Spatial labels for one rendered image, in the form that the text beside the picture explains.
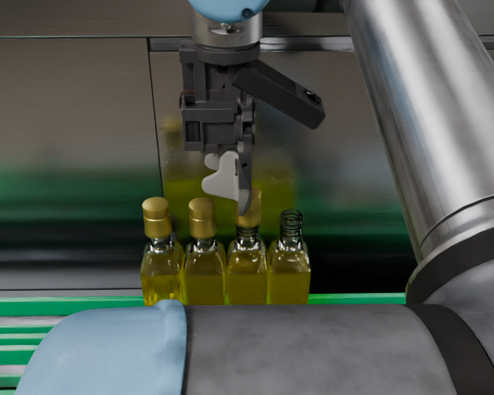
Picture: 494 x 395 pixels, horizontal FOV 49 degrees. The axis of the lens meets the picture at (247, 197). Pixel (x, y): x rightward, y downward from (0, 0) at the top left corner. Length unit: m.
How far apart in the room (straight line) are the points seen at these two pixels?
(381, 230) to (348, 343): 0.74
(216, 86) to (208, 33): 0.07
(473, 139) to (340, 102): 0.51
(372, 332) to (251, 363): 0.04
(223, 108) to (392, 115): 0.31
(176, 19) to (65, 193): 0.34
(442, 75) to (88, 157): 0.64
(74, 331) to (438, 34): 0.26
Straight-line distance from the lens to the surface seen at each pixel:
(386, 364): 0.16
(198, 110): 0.60
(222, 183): 0.65
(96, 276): 1.00
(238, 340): 0.17
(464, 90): 0.30
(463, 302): 0.21
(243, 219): 0.70
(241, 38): 0.57
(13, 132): 0.88
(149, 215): 0.70
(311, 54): 0.74
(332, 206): 0.86
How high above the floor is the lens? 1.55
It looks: 33 degrees down
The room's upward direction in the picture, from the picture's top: straight up
